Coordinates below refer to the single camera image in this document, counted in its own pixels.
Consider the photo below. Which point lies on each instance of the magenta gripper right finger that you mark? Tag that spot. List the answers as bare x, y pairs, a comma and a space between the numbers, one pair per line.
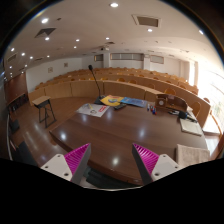
152, 166

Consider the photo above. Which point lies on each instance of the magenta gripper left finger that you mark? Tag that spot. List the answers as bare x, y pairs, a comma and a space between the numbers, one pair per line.
71, 166

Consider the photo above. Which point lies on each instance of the beige folded towel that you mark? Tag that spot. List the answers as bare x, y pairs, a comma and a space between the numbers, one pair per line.
186, 156

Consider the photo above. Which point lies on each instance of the black chair below table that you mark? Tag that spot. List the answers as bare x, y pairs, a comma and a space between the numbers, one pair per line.
103, 181

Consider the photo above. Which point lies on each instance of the white notebook on table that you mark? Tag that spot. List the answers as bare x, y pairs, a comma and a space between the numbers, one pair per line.
190, 127

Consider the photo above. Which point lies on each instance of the small wooden side desk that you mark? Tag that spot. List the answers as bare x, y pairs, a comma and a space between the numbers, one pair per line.
44, 103

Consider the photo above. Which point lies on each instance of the white paper sheet with red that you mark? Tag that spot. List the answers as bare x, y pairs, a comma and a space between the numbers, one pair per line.
93, 109

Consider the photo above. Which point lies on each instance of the wooden desktop organizer box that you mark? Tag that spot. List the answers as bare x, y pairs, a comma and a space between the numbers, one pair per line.
170, 102

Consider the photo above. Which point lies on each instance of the black remote control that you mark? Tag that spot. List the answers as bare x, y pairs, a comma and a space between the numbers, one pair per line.
122, 105

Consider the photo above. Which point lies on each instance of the black gooseneck microphone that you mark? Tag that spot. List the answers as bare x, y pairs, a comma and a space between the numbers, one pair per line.
99, 98

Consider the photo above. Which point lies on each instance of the blue booklet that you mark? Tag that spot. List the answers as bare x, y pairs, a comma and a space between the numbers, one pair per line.
133, 101

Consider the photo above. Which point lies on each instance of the yellow folder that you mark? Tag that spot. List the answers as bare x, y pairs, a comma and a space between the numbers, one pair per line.
111, 100

